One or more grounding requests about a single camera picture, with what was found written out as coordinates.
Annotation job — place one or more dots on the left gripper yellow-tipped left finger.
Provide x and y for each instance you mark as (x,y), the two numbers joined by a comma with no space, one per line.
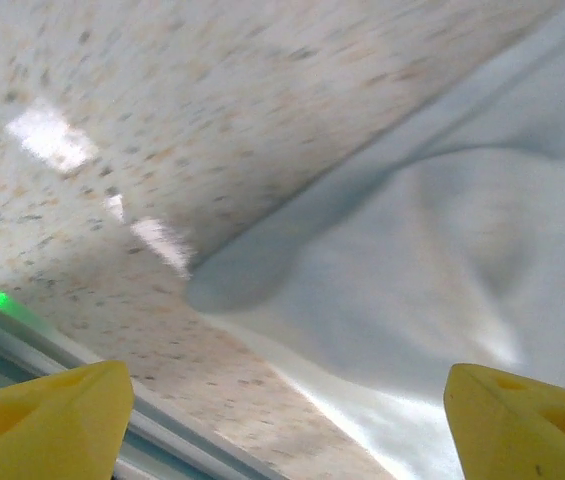
(37,425)

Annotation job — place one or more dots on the white t-shirt with black print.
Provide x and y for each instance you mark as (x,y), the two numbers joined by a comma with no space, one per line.
(412,250)

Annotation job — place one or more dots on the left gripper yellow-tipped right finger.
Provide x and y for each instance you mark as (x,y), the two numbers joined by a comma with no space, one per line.
(522,430)

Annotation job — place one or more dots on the long aluminium frame rail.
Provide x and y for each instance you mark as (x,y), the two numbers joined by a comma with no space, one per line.
(22,345)

